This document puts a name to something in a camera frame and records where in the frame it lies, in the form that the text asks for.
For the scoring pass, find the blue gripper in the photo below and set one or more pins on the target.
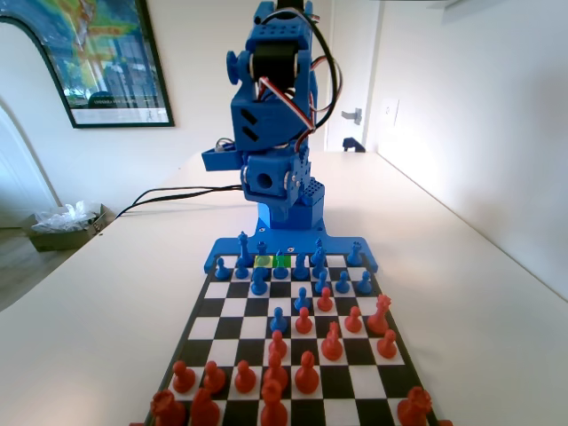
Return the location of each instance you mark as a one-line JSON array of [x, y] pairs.
[[265, 179]]

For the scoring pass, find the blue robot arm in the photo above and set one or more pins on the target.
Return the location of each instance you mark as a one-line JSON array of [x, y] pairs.
[[275, 120]]

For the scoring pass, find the blue chess king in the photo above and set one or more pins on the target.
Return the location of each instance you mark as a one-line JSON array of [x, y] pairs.
[[243, 246]]

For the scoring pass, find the blue chess knight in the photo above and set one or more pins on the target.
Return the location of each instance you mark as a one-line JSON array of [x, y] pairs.
[[301, 267]]

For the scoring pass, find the red chess pawn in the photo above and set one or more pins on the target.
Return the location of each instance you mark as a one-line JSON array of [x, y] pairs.
[[183, 377], [306, 375], [244, 378], [325, 301], [387, 345], [278, 345], [303, 323], [214, 378], [352, 321]]

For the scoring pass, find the black and white chessboard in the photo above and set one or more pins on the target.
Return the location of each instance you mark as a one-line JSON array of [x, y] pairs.
[[248, 328]]

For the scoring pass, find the red chess rook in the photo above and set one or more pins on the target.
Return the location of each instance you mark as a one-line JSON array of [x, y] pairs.
[[168, 409], [415, 407]]

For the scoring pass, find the blue table clamp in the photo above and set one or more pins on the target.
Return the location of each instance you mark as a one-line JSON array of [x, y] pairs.
[[352, 144]]

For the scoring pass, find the blue base mounting plate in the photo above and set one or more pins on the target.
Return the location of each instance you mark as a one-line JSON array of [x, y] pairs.
[[337, 245]]

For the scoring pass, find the white door with lever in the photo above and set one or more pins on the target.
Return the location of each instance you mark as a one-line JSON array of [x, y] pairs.
[[350, 66]]

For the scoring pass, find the framed map poster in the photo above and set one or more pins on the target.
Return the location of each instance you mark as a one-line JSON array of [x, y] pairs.
[[111, 57]]

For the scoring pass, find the crumpled clear plastic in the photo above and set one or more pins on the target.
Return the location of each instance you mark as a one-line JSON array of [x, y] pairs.
[[66, 217]]

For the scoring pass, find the cardboard box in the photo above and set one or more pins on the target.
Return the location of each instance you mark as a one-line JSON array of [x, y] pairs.
[[57, 239]]

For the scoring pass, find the wrist camera in blue mount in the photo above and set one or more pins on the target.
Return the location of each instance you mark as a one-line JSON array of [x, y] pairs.
[[219, 159]]

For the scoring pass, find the white light switch plate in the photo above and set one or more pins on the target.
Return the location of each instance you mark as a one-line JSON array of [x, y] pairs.
[[390, 112]]

